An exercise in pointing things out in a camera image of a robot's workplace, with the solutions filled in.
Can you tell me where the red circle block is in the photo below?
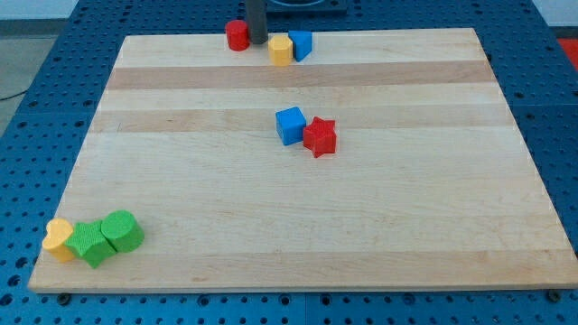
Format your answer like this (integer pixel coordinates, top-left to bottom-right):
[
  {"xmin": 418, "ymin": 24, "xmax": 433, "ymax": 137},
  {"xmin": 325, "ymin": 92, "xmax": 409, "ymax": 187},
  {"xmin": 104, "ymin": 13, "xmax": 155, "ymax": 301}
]
[{"xmin": 225, "ymin": 20, "xmax": 250, "ymax": 51}]

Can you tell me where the yellow hexagon block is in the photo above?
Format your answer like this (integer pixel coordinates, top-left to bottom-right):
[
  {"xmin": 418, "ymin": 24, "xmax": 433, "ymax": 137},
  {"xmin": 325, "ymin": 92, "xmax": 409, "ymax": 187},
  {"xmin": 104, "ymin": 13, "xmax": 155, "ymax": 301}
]
[{"xmin": 267, "ymin": 35, "xmax": 293, "ymax": 67}]

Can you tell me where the green circle block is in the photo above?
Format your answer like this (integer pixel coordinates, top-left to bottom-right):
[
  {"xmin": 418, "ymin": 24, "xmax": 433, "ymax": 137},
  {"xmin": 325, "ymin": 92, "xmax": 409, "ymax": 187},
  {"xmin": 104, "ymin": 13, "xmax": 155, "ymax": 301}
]
[{"xmin": 101, "ymin": 210, "xmax": 145, "ymax": 253}]

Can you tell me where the red star block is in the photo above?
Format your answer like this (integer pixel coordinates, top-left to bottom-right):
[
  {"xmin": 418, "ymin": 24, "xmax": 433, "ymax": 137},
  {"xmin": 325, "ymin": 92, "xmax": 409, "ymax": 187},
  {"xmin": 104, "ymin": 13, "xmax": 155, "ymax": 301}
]
[{"xmin": 303, "ymin": 116, "xmax": 337, "ymax": 158}]

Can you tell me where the blue cube block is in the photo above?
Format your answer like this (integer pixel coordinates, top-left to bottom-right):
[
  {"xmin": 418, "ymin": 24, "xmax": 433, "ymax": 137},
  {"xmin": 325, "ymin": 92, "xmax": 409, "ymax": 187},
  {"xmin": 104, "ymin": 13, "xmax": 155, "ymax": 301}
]
[{"xmin": 275, "ymin": 107, "xmax": 306, "ymax": 145}]

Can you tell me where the blue triangle block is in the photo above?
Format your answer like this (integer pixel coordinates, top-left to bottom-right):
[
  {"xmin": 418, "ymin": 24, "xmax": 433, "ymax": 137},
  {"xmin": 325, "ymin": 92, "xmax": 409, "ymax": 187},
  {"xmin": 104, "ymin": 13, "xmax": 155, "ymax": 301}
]
[{"xmin": 288, "ymin": 31, "xmax": 312, "ymax": 61}]

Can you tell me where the wooden board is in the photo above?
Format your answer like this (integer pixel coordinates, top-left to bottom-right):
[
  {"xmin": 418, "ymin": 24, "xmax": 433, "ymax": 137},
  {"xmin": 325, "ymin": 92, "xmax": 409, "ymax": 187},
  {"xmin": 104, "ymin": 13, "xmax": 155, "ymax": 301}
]
[{"xmin": 29, "ymin": 28, "xmax": 577, "ymax": 293}]

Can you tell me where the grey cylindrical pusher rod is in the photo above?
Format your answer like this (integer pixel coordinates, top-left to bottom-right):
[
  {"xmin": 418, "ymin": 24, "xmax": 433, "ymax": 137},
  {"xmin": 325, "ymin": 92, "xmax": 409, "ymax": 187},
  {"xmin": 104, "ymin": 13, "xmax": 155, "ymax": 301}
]
[{"xmin": 245, "ymin": 0, "xmax": 268, "ymax": 44}]

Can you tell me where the green star block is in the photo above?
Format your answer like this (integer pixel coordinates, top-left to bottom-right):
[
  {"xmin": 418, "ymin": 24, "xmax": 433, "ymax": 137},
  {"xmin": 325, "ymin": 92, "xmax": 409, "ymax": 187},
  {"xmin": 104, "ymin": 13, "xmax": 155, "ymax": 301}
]
[{"xmin": 65, "ymin": 220, "xmax": 117, "ymax": 269}]

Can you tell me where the yellow heart block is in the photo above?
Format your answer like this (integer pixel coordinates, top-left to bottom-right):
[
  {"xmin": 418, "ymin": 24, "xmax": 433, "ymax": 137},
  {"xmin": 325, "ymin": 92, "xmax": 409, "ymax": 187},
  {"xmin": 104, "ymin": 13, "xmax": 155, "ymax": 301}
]
[{"xmin": 42, "ymin": 218, "xmax": 76, "ymax": 263}]

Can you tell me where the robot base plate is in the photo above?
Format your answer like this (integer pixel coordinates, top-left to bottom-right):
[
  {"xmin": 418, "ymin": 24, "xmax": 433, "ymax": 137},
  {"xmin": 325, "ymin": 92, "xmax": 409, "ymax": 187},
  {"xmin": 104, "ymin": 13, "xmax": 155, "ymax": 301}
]
[{"xmin": 266, "ymin": 0, "xmax": 349, "ymax": 14}]

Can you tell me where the black cable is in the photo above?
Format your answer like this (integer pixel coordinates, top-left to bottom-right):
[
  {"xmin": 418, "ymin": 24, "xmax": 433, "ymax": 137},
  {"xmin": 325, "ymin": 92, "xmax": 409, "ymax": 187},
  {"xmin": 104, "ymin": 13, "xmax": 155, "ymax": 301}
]
[{"xmin": 0, "ymin": 88, "xmax": 30, "ymax": 102}]

